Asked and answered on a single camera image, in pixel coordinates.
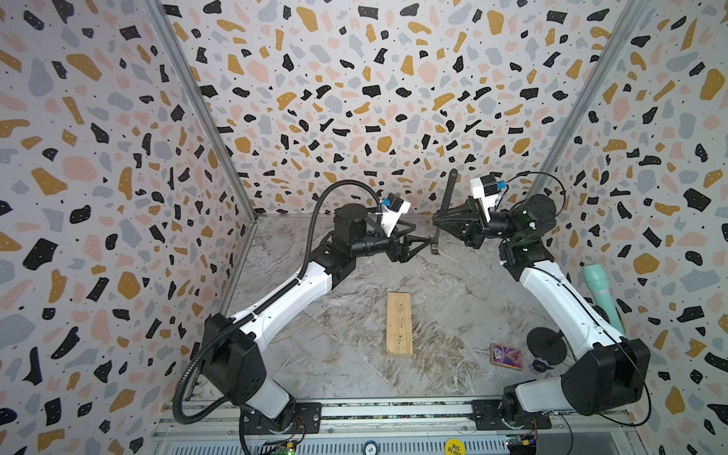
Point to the light wooden block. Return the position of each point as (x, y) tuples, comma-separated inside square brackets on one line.
[(399, 321)]

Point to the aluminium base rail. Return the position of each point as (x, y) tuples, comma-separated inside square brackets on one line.
[(395, 426)]

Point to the steel claw hammer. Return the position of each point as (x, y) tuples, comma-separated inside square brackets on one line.
[(445, 204)]

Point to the purple card box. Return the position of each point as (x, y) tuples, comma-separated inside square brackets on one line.
[(507, 357)]

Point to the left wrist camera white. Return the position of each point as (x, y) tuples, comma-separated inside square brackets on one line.
[(393, 207)]

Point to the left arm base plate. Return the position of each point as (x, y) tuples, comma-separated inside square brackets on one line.
[(302, 418)]

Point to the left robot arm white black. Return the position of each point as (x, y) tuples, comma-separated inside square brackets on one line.
[(233, 347)]

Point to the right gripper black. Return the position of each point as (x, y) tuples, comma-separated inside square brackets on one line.
[(474, 225)]

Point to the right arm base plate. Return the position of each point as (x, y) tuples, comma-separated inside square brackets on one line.
[(495, 415)]

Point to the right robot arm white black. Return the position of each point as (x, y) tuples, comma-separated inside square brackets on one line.
[(610, 369)]

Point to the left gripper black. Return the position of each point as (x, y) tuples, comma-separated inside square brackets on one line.
[(400, 256)]

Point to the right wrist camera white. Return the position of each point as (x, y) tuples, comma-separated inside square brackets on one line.
[(487, 190)]

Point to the yellow round sticker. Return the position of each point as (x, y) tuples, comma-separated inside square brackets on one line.
[(454, 446)]

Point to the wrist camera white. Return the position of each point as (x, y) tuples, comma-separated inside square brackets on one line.
[(487, 190), (393, 207)]

